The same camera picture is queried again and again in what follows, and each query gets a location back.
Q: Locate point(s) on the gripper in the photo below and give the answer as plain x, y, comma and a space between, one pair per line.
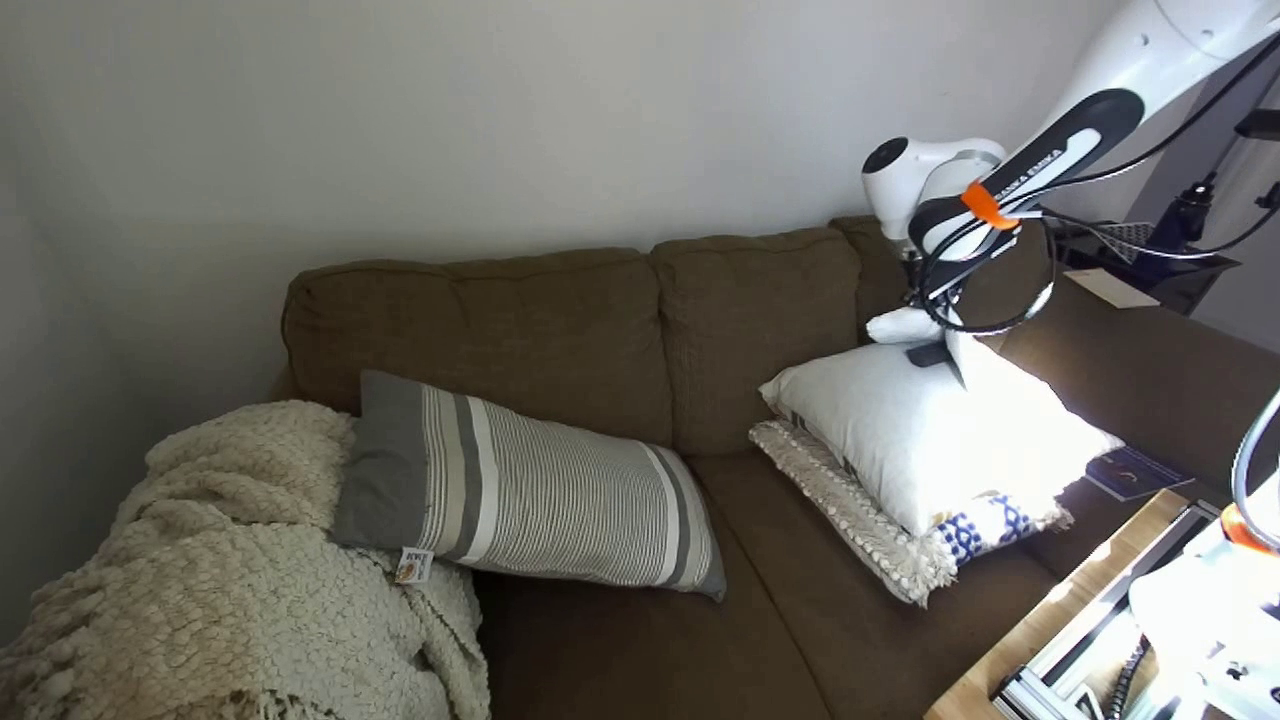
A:
918, 278

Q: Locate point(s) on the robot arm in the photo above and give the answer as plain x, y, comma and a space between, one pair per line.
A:
1150, 50

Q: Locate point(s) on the brown fabric sofa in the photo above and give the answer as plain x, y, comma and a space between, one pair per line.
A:
590, 340

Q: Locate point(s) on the cream textured pillow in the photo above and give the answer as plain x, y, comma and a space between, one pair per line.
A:
850, 510

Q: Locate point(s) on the blue white patterned pillow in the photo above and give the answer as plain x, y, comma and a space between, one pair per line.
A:
975, 530

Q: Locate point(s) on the white paper sheet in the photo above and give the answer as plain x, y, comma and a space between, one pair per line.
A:
1112, 288

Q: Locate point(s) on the dark blue book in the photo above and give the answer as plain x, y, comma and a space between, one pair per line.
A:
1135, 472

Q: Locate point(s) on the black side table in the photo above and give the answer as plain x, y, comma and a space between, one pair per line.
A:
1190, 275

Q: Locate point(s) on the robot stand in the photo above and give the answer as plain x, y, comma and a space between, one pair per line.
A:
1040, 640

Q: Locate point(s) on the grey striped pillow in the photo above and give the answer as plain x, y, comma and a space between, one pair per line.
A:
540, 500

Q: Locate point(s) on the cream knit blanket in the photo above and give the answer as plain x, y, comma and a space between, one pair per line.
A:
220, 560

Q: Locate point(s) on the camera on mount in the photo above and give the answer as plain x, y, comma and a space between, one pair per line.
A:
1188, 212

